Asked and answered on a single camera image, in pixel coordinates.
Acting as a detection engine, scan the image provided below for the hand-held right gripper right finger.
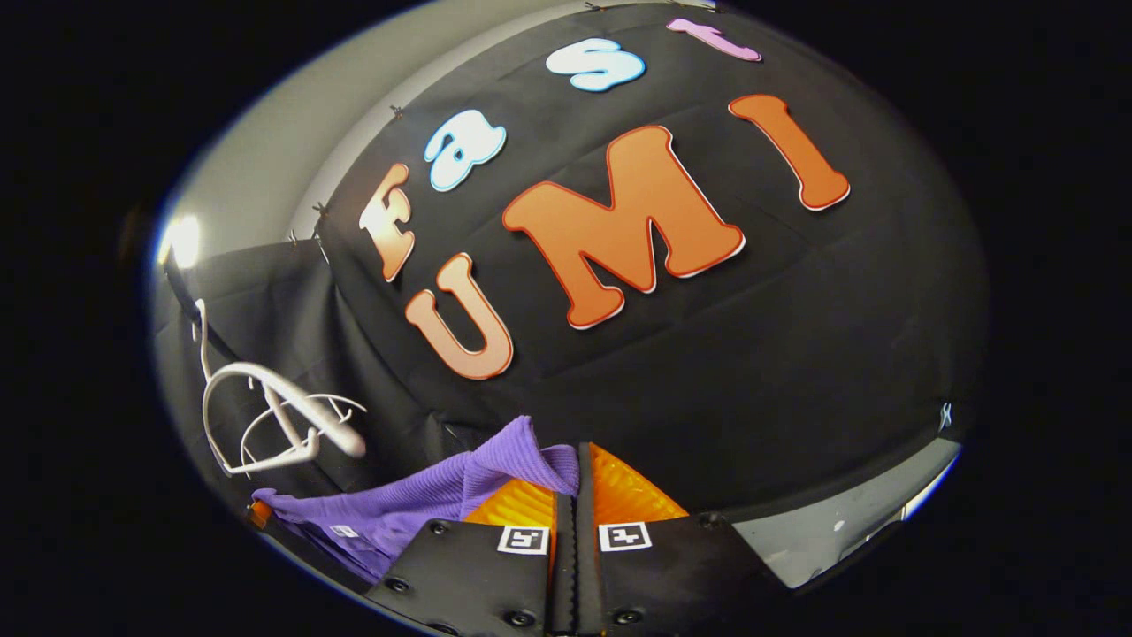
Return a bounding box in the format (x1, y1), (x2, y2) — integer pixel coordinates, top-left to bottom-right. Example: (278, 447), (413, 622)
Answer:
(575, 441), (790, 637)

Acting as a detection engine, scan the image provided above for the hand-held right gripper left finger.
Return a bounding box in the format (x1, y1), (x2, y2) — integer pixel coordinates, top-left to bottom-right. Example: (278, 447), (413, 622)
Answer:
(364, 478), (577, 637)

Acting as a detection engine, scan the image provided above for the purple ribbed jacket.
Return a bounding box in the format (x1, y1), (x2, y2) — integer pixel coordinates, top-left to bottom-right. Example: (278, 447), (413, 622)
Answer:
(252, 416), (580, 585)

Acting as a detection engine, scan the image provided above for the white plastic hanger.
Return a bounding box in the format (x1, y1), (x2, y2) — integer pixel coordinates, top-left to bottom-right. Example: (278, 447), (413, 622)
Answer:
(239, 392), (368, 463)
(196, 299), (368, 477)

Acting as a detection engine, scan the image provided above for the black clothes rack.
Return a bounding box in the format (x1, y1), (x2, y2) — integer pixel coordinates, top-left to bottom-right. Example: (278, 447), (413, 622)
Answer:
(159, 257), (213, 333)

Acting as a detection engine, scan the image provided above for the black backdrop cloth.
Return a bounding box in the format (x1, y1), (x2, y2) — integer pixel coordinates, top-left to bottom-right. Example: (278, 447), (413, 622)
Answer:
(155, 0), (991, 523)

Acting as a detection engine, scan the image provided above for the ceiling light panel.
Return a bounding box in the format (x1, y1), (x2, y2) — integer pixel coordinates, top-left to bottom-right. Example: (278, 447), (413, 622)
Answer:
(157, 215), (203, 271)

